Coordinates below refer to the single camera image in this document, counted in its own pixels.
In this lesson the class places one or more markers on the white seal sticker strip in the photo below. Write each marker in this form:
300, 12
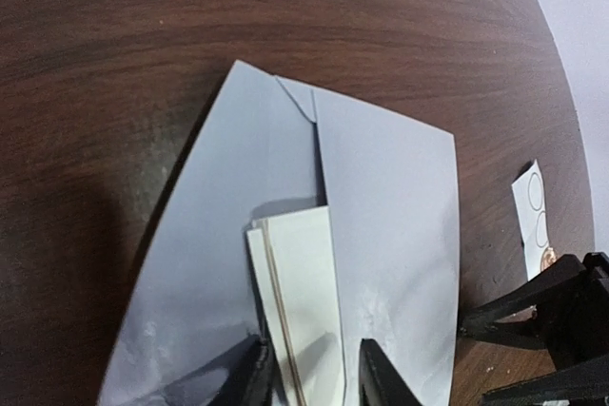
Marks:
529, 197

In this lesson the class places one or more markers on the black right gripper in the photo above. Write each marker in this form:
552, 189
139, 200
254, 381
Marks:
564, 310

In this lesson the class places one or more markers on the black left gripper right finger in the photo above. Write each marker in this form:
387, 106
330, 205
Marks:
380, 384

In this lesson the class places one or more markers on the beige ornate letter sheet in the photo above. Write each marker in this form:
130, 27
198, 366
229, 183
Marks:
293, 261

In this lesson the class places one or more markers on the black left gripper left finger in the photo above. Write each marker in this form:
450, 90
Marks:
255, 374

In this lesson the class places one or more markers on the grey envelope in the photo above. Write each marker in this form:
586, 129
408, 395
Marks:
269, 146

